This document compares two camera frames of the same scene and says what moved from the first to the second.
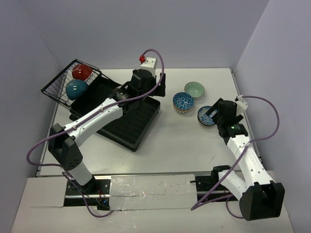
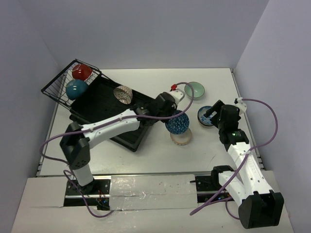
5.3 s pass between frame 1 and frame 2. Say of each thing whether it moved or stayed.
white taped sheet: stayed
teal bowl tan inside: stayed
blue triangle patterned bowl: moved
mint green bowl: stayed
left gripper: moved
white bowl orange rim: moved
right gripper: stayed
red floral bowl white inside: stayed
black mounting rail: stayed
